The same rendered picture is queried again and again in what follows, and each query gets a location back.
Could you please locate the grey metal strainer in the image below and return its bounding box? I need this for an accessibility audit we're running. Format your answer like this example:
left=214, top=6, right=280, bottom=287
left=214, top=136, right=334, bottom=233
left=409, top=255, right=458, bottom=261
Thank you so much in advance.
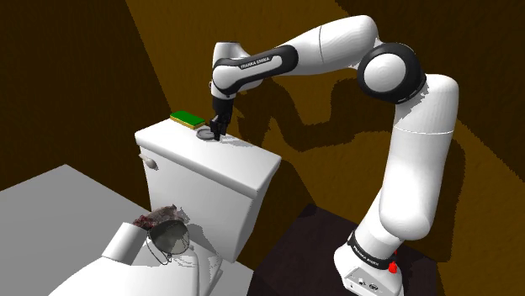
left=145, top=219, right=191, bottom=266

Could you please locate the dark red crumpled cloth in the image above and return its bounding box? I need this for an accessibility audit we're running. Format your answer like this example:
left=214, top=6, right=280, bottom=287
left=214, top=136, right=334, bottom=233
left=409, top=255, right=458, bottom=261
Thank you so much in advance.
left=132, top=204, right=180, bottom=230

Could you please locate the green and yellow sponge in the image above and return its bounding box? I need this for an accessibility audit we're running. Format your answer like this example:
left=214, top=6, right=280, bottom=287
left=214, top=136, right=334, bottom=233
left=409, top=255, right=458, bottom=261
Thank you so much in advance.
left=169, top=110, right=206, bottom=130

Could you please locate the white toilet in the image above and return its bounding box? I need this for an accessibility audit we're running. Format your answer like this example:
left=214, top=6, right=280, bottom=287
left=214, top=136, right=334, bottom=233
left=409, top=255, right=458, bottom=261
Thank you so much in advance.
left=48, top=116, right=283, bottom=296

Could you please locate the dark robot stand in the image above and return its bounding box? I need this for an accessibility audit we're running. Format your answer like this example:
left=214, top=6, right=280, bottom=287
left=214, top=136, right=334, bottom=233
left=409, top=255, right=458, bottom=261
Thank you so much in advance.
left=247, top=203, right=445, bottom=296

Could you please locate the round grey disc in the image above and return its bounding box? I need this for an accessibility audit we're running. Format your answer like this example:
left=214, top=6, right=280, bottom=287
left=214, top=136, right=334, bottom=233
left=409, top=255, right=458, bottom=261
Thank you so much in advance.
left=196, top=128, right=221, bottom=141

